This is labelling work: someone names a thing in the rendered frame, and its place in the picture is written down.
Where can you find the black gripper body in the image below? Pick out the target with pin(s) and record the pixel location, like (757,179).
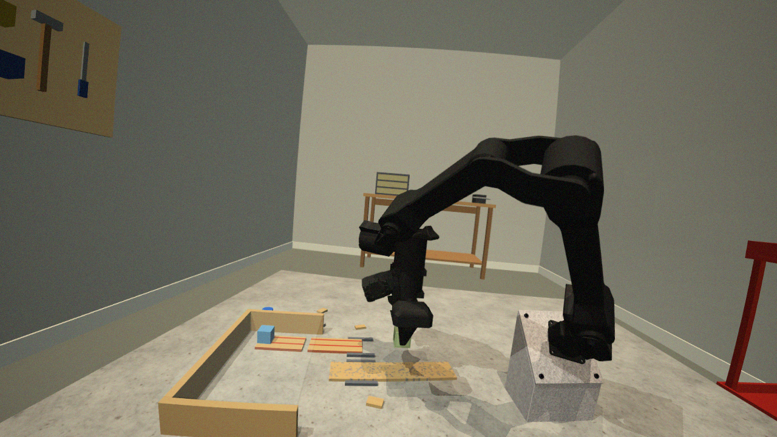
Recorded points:
(407,311)

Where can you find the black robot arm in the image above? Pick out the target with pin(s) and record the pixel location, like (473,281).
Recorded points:
(570,188)

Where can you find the green cube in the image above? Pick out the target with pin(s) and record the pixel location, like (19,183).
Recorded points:
(396,339)

